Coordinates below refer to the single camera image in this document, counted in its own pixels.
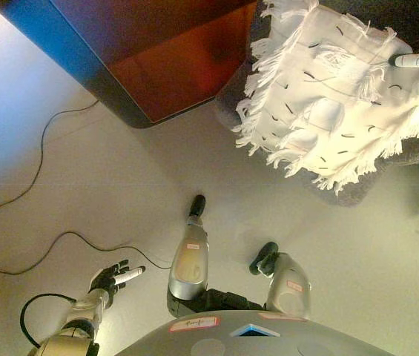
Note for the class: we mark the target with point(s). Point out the grey robot torso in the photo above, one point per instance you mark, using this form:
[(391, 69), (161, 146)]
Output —
[(253, 341)]

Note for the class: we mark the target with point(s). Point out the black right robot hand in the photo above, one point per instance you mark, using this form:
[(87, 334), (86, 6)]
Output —
[(416, 60)]

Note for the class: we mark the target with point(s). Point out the silver left robot leg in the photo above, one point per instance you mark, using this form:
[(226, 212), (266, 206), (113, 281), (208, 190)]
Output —
[(190, 263)]

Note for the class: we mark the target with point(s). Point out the silver right robot leg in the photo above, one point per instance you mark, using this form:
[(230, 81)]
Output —
[(288, 285)]

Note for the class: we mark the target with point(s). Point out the silver robot leg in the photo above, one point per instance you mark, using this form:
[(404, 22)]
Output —
[(288, 285), (190, 263)]

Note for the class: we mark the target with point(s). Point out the white fringed throw pillow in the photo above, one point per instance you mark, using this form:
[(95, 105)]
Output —
[(328, 96)]

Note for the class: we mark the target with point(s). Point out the grey fabric armchair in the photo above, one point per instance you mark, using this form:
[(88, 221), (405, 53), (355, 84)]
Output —
[(346, 196)]

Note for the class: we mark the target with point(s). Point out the brown wooden cabinet grey frame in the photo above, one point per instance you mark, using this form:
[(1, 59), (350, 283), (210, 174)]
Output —
[(157, 55)]

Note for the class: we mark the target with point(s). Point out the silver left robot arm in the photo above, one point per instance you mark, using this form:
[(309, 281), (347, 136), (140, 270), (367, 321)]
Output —
[(79, 322)]

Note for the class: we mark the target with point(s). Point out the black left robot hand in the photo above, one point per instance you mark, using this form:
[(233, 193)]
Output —
[(103, 280)]

